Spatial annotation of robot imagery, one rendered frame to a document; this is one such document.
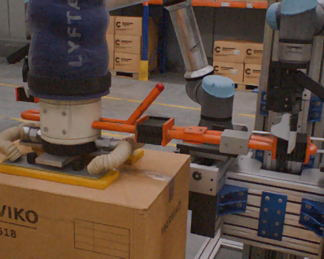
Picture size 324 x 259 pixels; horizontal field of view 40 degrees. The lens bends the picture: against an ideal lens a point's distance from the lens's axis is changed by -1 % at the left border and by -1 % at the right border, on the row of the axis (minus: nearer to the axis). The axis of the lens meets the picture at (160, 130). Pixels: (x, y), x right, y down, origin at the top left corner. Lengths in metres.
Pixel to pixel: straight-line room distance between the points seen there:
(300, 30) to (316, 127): 0.74
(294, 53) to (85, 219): 0.63
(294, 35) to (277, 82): 0.12
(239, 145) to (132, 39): 8.01
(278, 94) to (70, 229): 0.60
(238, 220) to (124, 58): 7.68
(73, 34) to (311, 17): 0.56
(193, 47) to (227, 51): 6.76
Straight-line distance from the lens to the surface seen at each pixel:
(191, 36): 1.66
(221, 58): 8.45
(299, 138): 1.11
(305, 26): 1.05
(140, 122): 1.16
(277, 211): 1.62
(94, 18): 1.15
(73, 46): 1.14
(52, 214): 1.16
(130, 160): 1.28
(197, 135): 1.12
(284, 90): 1.06
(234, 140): 1.10
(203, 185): 1.52
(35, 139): 1.34
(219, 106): 1.58
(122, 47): 9.16
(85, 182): 1.14
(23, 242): 1.25
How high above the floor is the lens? 1.53
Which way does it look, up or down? 16 degrees down
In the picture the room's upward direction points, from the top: 2 degrees clockwise
